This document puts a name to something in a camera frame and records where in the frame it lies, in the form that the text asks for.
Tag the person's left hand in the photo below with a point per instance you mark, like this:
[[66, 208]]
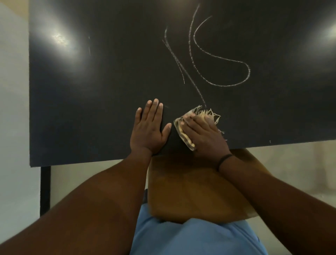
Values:
[[147, 134]]

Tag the person's blue shirt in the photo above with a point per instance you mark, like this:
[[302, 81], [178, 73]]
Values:
[[197, 239]]

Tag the tan moulded chair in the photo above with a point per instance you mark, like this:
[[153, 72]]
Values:
[[189, 189]]

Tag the black wristband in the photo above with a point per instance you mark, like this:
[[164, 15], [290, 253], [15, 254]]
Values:
[[224, 157]]

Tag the person's right forearm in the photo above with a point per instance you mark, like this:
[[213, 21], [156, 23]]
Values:
[[283, 205]]

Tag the striped fringed cloth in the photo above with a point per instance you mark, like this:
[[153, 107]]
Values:
[[203, 112]]

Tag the person's left forearm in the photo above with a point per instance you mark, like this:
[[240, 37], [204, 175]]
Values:
[[86, 205]]

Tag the person's dark trousers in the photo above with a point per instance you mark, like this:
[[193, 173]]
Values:
[[146, 197]]

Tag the black chalk-marked table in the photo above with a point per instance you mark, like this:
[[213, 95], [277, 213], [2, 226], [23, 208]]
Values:
[[92, 105]]

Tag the person's right hand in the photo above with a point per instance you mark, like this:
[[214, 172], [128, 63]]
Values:
[[210, 142]]

